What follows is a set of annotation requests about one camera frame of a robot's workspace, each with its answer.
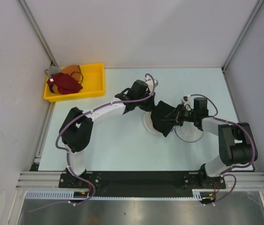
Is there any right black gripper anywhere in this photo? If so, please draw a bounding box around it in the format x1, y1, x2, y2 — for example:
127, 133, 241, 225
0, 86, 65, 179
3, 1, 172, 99
161, 103, 197, 127

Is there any black garment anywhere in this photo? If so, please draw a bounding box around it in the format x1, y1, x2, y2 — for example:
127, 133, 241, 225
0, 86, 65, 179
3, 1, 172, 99
150, 101, 176, 137

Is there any white mesh laundry bag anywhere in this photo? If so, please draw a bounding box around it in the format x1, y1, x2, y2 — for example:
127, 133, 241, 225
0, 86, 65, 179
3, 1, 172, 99
143, 112, 204, 143

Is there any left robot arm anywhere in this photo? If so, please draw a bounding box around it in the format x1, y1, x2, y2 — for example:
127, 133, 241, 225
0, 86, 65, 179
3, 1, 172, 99
55, 76, 158, 188

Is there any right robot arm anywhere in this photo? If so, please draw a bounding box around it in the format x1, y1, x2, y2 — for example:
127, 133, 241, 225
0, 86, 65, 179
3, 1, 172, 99
173, 94, 258, 188

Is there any yellow plastic bin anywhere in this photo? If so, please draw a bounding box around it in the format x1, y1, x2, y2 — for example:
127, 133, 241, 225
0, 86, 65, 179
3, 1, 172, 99
44, 63, 105, 102

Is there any orange garment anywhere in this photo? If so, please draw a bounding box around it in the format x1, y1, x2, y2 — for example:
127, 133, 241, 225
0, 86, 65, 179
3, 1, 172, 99
61, 65, 84, 85

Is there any dark red garment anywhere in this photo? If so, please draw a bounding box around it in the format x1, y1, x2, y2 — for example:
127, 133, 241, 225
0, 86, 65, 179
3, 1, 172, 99
46, 73, 83, 95

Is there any grey garment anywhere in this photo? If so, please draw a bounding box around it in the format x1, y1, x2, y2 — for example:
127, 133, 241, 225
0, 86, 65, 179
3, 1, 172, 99
48, 66, 62, 76

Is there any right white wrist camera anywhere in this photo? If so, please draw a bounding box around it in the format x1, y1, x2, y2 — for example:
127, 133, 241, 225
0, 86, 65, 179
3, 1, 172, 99
181, 95, 191, 106

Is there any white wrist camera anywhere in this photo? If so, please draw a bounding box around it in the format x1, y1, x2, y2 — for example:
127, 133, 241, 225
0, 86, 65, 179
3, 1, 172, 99
181, 95, 191, 106
144, 77, 159, 92

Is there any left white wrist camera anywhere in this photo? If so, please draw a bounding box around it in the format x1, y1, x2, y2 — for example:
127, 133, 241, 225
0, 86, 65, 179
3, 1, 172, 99
144, 77, 159, 92

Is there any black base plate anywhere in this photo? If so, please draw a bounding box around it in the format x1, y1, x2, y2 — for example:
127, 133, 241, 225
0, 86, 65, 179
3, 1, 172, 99
59, 170, 226, 194

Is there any white slotted cable duct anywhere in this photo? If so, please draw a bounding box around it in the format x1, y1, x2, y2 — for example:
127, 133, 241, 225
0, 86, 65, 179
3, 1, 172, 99
25, 189, 215, 201

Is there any right aluminium frame post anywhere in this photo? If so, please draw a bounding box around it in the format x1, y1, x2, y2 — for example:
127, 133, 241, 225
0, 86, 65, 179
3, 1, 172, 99
221, 0, 264, 73

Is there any aluminium frame post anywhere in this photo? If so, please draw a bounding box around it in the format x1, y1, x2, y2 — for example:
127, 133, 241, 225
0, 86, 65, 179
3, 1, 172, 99
221, 0, 264, 73
16, 0, 58, 66

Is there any left aluminium frame post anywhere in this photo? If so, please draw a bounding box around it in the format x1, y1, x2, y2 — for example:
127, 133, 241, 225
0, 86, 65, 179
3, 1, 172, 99
16, 0, 58, 66

